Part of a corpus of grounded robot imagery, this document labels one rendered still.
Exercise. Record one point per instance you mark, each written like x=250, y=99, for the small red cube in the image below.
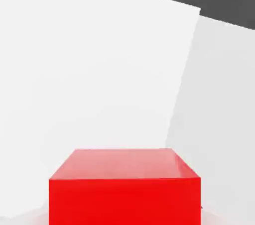
x=124, y=201

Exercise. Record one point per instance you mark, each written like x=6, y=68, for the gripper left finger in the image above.
x=37, y=219

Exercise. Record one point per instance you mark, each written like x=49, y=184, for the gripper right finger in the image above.
x=211, y=220

